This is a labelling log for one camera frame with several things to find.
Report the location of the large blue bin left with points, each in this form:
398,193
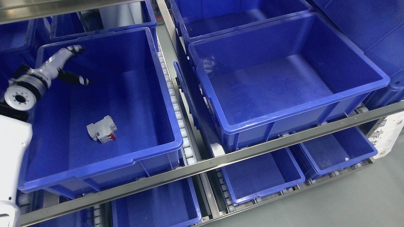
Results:
128,84

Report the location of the blue bin lower centre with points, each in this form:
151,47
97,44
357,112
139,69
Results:
262,175

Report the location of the metal shelf rack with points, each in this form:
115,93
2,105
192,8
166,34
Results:
206,154

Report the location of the blue bin lower left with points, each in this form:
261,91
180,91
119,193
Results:
171,205

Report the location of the grey red circuit breaker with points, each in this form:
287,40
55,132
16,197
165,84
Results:
103,130

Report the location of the large blue bin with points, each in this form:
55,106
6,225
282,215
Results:
128,84
281,77

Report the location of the blue bin lower right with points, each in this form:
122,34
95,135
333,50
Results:
340,150

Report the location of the blue bin far left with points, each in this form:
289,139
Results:
19,44

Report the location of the large blue bin right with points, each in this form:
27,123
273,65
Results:
281,77

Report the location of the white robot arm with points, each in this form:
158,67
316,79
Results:
26,88

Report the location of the blue bin rear centre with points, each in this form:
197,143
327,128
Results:
201,19

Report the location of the white robotic hand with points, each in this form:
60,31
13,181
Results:
52,67

